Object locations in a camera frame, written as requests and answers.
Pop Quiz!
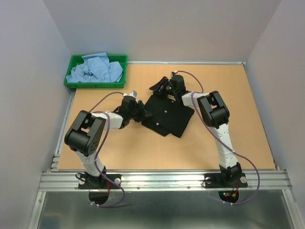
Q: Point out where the aluminium mounting rail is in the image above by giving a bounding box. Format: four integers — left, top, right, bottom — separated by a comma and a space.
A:
28, 169, 303, 229

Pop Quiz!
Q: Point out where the light blue shirt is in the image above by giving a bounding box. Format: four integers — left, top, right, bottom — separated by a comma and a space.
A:
66, 52, 123, 83

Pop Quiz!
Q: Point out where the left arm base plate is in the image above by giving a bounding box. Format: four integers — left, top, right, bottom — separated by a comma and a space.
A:
75, 173, 122, 190

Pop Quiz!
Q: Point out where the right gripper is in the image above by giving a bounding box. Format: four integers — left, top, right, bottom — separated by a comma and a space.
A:
150, 76, 177, 98

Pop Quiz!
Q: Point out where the green plastic bin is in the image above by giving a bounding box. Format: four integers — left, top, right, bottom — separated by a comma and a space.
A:
64, 54, 128, 89

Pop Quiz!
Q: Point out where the black long sleeve shirt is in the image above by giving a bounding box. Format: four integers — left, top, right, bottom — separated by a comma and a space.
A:
142, 94, 194, 138

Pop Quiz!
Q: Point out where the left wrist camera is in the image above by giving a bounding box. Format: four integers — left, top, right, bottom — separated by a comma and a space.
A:
123, 90, 137, 98

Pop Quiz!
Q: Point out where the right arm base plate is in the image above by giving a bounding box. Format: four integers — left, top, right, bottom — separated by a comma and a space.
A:
202, 173, 248, 188

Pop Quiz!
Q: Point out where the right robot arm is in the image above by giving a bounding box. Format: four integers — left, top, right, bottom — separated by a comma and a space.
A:
149, 72, 242, 188

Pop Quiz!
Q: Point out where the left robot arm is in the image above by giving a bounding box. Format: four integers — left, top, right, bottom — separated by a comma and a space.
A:
64, 95, 152, 189

